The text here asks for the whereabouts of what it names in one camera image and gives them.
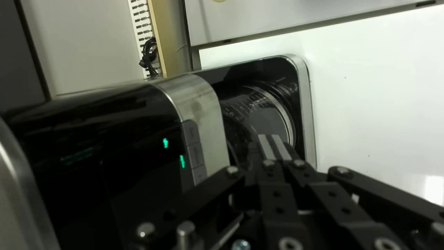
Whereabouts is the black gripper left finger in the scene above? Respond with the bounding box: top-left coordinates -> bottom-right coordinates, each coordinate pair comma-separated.
112,133 -> 299,250

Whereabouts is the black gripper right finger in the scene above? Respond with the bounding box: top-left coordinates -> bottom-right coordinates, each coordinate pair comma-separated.
270,133 -> 444,250

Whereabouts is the glass coffee carafe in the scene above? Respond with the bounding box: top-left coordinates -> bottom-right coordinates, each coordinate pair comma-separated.
217,83 -> 298,169

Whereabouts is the black chrome coffee maker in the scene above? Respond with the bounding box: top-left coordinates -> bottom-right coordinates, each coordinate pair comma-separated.
0,54 -> 320,250

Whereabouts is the grey white overhead shelf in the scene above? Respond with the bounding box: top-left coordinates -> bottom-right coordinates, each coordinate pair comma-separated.
183,0 -> 444,48

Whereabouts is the white perforated vent strip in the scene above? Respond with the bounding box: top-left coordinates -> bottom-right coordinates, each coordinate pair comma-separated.
127,0 -> 161,79

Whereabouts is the black coiled cable bundle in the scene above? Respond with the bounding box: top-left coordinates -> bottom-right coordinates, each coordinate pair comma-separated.
137,37 -> 162,77

